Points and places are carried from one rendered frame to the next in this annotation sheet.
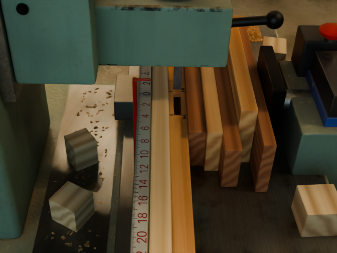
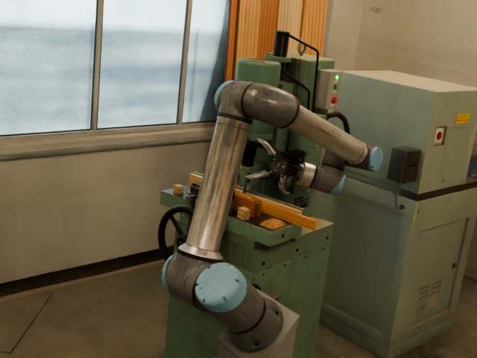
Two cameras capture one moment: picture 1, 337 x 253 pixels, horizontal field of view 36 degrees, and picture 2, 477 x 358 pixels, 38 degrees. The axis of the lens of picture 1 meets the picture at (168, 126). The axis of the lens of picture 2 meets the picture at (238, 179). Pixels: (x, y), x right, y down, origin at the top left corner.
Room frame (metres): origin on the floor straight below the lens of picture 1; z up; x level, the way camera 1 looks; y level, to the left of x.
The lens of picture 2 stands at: (2.22, -2.14, 1.79)
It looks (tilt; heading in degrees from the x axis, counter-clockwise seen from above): 16 degrees down; 130
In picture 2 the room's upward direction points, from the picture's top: 6 degrees clockwise
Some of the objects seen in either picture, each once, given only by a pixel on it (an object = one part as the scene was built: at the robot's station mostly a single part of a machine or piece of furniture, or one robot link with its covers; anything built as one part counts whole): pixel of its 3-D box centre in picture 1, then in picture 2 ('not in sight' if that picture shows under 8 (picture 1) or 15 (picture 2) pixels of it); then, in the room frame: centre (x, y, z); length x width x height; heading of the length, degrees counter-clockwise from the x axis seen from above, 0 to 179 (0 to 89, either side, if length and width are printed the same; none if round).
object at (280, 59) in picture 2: not in sight; (280, 52); (0.49, 0.13, 1.54); 0.08 x 0.08 x 0.17; 2
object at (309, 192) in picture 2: not in sight; (302, 180); (0.65, 0.18, 1.02); 0.09 x 0.07 x 0.12; 2
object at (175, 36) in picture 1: (161, 27); (249, 175); (0.50, 0.01, 1.03); 0.14 x 0.07 x 0.09; 92
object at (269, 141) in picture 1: (249, 97); (231, 200); (0.50, -0.10, 0.93); 0.25 x 0.01 x 0.07; 2
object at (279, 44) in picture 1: (272, 57); (243, 213); (0.61, -0.14, 0.92); 0.04 x 0.03 x 0.04; 172
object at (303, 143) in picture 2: not in sight; (311, 132); (0.64, 0.21, 1.23); 0.09 x 0.08 x 0.15; 92
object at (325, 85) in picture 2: not in sight; (328, 89); (0.62, 0.32, 1.40); 0.10 x 0.06 x 0.16; 92
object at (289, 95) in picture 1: (292, 100); not in sight; (0.48, -0.14, 0.95); 0.09 x 0.07 x 0.09; 2
